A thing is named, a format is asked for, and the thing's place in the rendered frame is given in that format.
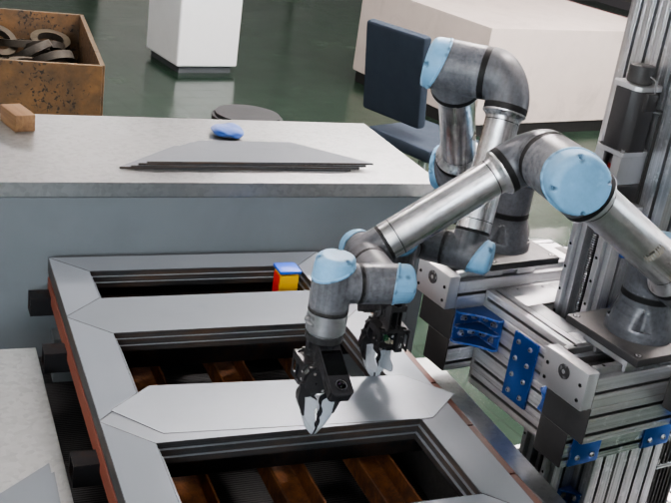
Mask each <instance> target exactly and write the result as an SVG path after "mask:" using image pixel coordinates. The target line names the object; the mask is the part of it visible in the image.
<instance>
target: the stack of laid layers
mask: <svg viewBox="0 0 671 503"><path fill-rule="evenodd" d="M48 273H49V277H50V280H51V283H52V287H53V290H54V293H55V296H56V300H57V303H58V306H59V310H60V313H61V316H62V319H63V323H64V326H65V329H66V333H67V336H68V339H69V342H70V346H71V349H72V352H73V356H74V359H75V362H76V365H77V369H78V372H79V375H80V379H81V382H82V385H83V389H84V392H85V395H86V398H87V402H88V405H89V408H90V412H91V415H92V418H93V421H94V425H95V428H96V431H97V435H98V438H99V441H100V444H101V448H102V451H103V454H104V458H105V461H106V464H107V468H108V471H109V474H110V477H111V481H112V484H113V487H114V491H115V494H116V497H117V500H118V503H125V500H124V497H123V493H122V490H121V487H120V484H119V481H118V478H117V474H116V471H115V468H114V465H113V462H112V458H111V455H110V452H109V449H108V446H107V442H106V439H105V436H104V433H103V430H102V427H101V423H100V422H102V423H104V424H107V425H110V426H112V427H115V428H117V429H120V430H123V431H125V432H128V433H130V434H133V435H136V436H138V437H141V438H143V439H146V440H149V441H151V442H154V443H156V444H157V446H158V448H159V451H160V454H161V456H162V459H163V461H164V464H165V467H166V469H167V472H168V474H169V477H170V480H171V482H172V485H173V487H174V490H175V492H176V495H177V498H178V500H179V503H181V500H180V498H179V495H178V493H177V490H176V488H175V485H174V482H173V480H172V477H171V475H170V472H169V470H168V467H167V464H173V463H183V462H193V461H203V460H212V459H222V458H232V457H242V456H252V455H262V454H271V453H281V452H291V451H301V450H311V449H320V448H330V447H340V446H350V445H360V444H369V443H379V442H388V441H398V440H408V439H414V440H415V441H416V442H417V443H418V445H419V446H420V447H421V449H422V450H423V451H424V453H425V454H426V455H427V456H428V458H429V459H430V460H431V462H432V463H433V464H434V466H435V467H436V468H437V469H438V471H439V472H440V473H441V475H442V476H443V477H444V479H445V480H446V481H447V482H448V484H449V485H450V486H451V488H452V489H453V490H454V492H455V493H456V494H457V495H458V496H466V495H474V494H481V493H480V492H479V491H478V490H477V488H476V487H475V486H474V485H473V483H472V482H471V481H470V480H469V478H468V477H467V476H466V475H465V473H464V472H463V471H462V470H461V468H460V467H459V466H458V465H457V463H456V462H455V461H454V460H453V458H452V457H451V456H450V455H449V453H448V452H447V451H446V450H445V448H444V447H443V446H442V445H441V443H440V442H439V441H438V440H437V438H436V437H435V436H434V435H433V434H432V432H431V431H430V430H429V429H428V427H427V426H426V425H425V424H424V422H423V421H422V420H421V419H407V420H392V421H375V422H359V423H341V424H325V425H324V426H323V427H322V428H321V429H320V430H319V431H318V432H317V433H316V434H310V433H309V432H308V431H307V429H306V428H305V427H304V426H288V427H271V428H253V429H236V430H218V431H201V432H183V433H166V434H163V433H161V432H159V431H156V430H154V429H152V428H149V427H147V426H145V425H143V424H140V423H138V422H136V421H133V420H131V419H129V418H126V417H124V416H122V415H120V414H117V413H115V412H113V411H112V412H111V413H109V414H108V415H107V416H105V417H104V418H103V419H101V420H99V417H98V414H97V411H96V407H95V404H94V401H93V398H92V395H91V391H90V388H89V385H88V382H87V379H86V375H85V372H84V369H83V366H82V363H81V360H80V356H79V353H78V350H77V347H76V344H75V340H74V337H73V334H72V331H71V328H70V324H69V321H68V318H67V315H66V312H65V309H64V305H63V302H62V299H61V296H60V293H59V289H58V286H57V283H56V280H55V277H54V274H53V271H52V268H51V265H50V262H49V259H48ZM90 273H91V276H92V279H93V281H94V284H95V286H96V289H97V292H98V294H99V296H100V293H99V291H98V288H99V287H128V286H156V285H185V284H214V283H243V282H272V281H274V273H275V267H274V266H249V267H214V268H179V269H143V270H108V271H90ZM298 289H299V290H310V289H311V281H310V280H309V279H308V278H307V276H306V275H305V274H304V273H303V271H302V274H299V282H298ZM100 298H102V297H101V296H100ZM305 332H306V324H305V323H298V324H279V325H260V326H240V327H221V328H201V329H182V330H163V331H143V332H124V333H114V335H115V337H116V340H117V342H118V345H119V348H120V350H121V353H122V355H123V358H124V360H125V363H126V366H127V368H128V371H129V373H130V376H131V379H132V381H133V384H134V386H135V389H136V392H137V393H138V390H137V387H136V385H135V382H134V380H133V377H132V374H131V372H130V369H129V367H128V364H127V362H126V359H125V356H124V354H123V351H135V350H152V349H169V348H186V347H203V346H221V345H238V344H255V343H272V342H289V341H306V340H307V339H306V338H305ZM341 345H342V346H343V347H344V349H345V350H346V351H347V352H348V354H349V355H350V356H351V358H352V359H353V360H354V362H355V363H356V364H357V365H358V367H359V368H360V369H361V371H362V372H363V373H364V375H365V376H369V374H368V373H367V371H366V369H365V366H364V363H363V360H362V357H361V354H360V350H359V347H358V340H357V339H356V338H355V336H354V335H353V334H352V333H351V331H350V330H349V329H348V328H347V327H346V329H345V333H344V335H343V339H342V343H341Z"/></svg>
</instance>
